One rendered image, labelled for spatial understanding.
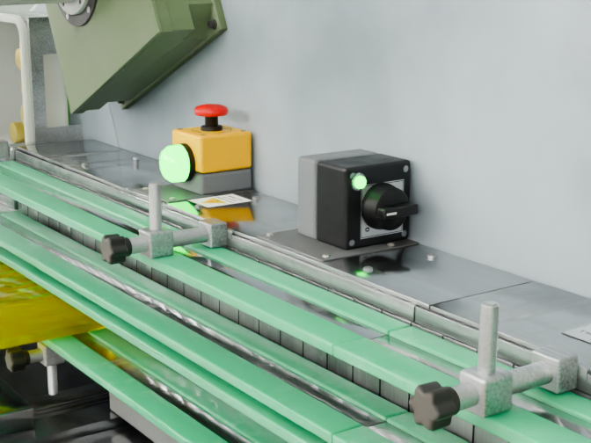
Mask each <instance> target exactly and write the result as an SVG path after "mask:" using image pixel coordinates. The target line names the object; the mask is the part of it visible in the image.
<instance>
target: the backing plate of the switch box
mask: <svg viewBox="0 0 591 443"><path fill-rule="evenodd" d="M257 237H259V238H262V239H264V240H267V241H268V242H271V243H275V244H278V245H280V246H282V247H285V248H287V249H290V250H292V251H296V252H298V253H301V254H303V255H305V256H308V257H311V258H314V259H316V260H319V261H322V262H326V261H332V260H336V259H341V258H350V257H354V256H359V255H363V254H369V253H373V252H378V251H386V250H391V249H396V248H400V247H405V246H410V245H415V244H419V243H418V242H415V241H413V240H410V239H403V240H398V241H393V242H388V243H380V244H375V245H370V246H365V247H361V248H355V249H351V250H342V249H341V248H338V247H335V246H332V245H330V244H328V243H323V242H320V241H318V240H317V239H313V238H310V237H307V236H304V235H301V234H299V233H298V229H290V230H284V231H279V232H273V233H268V234H263V235H257Z"/></svg>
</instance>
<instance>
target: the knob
mask: <svg viewBox="0 0 591 443"><path fill-rule="evenodd" d="M417 213H418V205H417V204H414V203H411V202H409V201H408V198H407V196H406V194H405V193H404V192H403V191H402V190H400V189H398V188H396V187H395V186H394V185H391V184H388V183H384V182H382V183H377V184H375V185H373V186H371V187H370V188H369V189H368V191H367V192H366V194H365V196H364V198H363V201H362V203H361V214H362V218H363V220H364V221H365V222H366V224H367V225H368V226H370V227H371V228H373V229H380V230H381V229H385V230H394V229H397V228H399V227H400V226H401V225H402V224H403V223H404V221H405V219H406V217H407V216H408V215H414V214H417Z"/></svg>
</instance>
